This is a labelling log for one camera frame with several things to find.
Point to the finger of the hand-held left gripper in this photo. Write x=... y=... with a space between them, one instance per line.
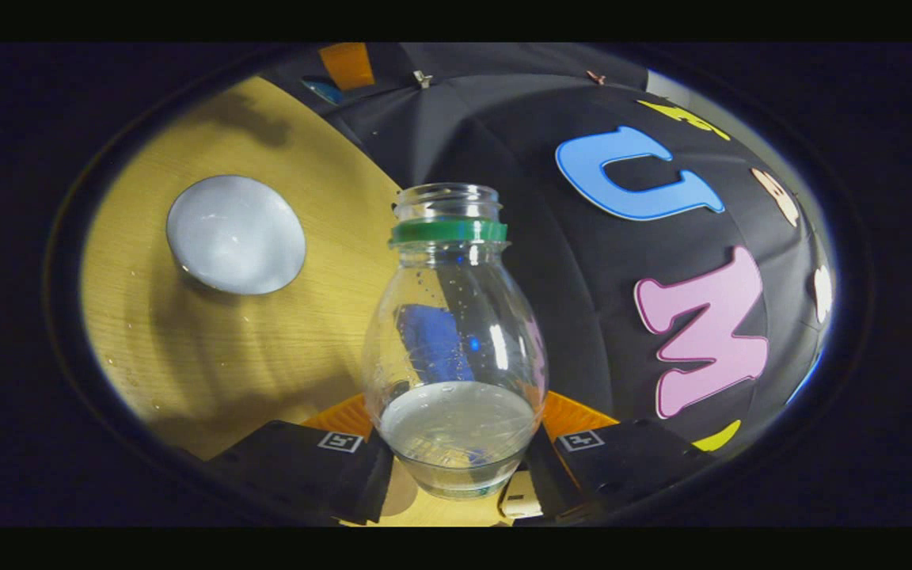
x=347 y=65

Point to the white clip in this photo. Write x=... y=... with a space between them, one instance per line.
x=423 y=77

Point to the dark teal teacup lid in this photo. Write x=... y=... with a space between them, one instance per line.
x=324 y=91

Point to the white teacup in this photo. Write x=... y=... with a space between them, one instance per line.
x=236 y=234

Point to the red clip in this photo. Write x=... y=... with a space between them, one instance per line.
x=597 y=77

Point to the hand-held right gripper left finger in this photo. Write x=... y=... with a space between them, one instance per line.
x=365 y=483

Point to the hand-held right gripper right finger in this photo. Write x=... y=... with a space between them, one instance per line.
x=630 y=463

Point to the clear plastic water bottle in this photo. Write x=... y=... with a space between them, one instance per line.
x=456 y=356

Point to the black backdrop cloth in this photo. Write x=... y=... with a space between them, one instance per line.
x=567 y=261

